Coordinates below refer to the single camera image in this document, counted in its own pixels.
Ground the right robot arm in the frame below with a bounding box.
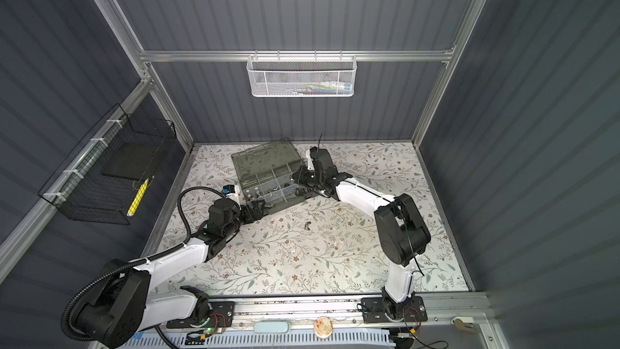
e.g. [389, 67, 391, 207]
[292, 146, 431, 310]

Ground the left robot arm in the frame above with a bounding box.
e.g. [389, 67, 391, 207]
[61, 198, 266, 348]

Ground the grey compartment organizer box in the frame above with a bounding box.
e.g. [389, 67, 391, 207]
[231, 138, 316, 214]

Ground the floral table mat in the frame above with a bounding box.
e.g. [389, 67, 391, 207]
[158, 142, 468, 295]

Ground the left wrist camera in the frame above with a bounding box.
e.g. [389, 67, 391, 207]
[221, 184, 241, 204]

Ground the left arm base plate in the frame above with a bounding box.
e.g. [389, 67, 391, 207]
[166, 301, 236, 329]

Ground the white wire mesh basket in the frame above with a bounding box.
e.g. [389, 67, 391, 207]
[246, 56, 358, 98]

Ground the black wire basket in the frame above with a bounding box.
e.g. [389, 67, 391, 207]
[38, 104, 177, 226]

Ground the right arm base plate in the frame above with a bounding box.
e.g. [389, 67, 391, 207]
[357, 296, 428, 324]

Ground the black corrugated cable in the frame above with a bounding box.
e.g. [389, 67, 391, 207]
[60, 186, 226, 343]

